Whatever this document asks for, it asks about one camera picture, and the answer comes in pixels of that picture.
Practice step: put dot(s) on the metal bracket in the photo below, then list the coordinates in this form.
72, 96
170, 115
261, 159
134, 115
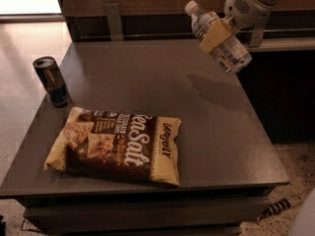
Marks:
257, 33
114, 21

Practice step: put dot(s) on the right metal bracket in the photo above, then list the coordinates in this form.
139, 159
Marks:
257, 33

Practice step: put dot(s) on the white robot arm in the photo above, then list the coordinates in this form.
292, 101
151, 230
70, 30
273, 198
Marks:
238, 15

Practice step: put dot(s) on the left metal bracket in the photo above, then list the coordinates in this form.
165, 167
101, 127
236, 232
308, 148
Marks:
114, 21

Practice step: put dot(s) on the dark energy drink can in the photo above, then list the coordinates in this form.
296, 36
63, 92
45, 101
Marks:
52, 80

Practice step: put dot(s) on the clear plastic water bottle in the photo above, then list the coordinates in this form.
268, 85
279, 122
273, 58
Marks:
231, 55

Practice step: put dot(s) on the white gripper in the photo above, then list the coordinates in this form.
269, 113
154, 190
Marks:
245, 10

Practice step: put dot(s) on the sea salt chips bag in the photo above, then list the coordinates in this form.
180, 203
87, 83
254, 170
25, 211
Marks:
117, 145

